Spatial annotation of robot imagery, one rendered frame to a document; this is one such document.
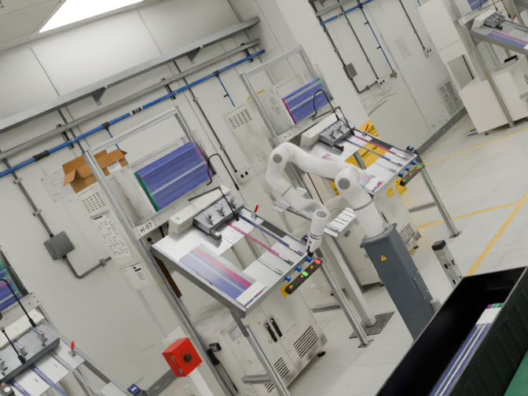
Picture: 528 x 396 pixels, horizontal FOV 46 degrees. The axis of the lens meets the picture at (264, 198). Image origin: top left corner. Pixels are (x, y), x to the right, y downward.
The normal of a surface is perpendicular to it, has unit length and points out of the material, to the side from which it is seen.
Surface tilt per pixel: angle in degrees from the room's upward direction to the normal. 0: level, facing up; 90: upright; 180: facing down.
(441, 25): 90
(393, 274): 90
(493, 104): 90
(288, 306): 90
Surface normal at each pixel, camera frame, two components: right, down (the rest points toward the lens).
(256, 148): -0.60, 0.44
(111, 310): 0.64, -0.25
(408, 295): -0.43, 0.36
